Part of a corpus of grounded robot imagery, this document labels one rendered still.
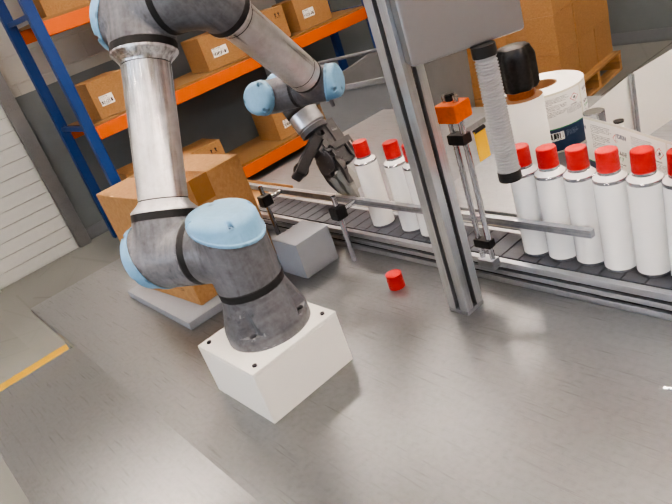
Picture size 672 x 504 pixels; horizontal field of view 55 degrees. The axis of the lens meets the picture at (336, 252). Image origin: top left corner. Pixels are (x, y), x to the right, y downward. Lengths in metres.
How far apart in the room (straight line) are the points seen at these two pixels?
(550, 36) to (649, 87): 3.10
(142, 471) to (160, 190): 0.46
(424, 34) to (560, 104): 0.70
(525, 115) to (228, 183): 0.67
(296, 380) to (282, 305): 0.13
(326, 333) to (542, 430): 0.38
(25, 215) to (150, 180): 4.25
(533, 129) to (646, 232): 0.46
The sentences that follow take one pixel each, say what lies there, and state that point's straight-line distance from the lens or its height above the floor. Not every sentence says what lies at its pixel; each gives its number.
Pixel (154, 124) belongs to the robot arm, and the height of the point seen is 1.30.
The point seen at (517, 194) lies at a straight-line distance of 1.15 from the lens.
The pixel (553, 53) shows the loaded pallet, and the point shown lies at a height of 0.40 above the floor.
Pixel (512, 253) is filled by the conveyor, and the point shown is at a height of 0.88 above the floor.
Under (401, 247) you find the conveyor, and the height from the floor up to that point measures 0.86.
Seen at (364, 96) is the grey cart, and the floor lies 0.72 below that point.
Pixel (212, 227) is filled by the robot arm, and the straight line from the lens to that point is 1.00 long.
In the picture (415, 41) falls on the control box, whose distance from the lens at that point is 0.95.
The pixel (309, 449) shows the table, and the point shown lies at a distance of 1.01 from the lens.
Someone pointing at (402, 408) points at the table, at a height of 0.83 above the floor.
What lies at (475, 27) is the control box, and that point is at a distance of 0.97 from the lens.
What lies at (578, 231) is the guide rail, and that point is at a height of 0.96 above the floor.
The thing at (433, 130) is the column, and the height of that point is 1.17.
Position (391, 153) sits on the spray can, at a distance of 1.34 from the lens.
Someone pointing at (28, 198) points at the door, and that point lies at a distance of 5.34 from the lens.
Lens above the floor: 1.48
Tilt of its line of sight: 25 degrees down
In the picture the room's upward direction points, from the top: 20 degrees counter-clockwise
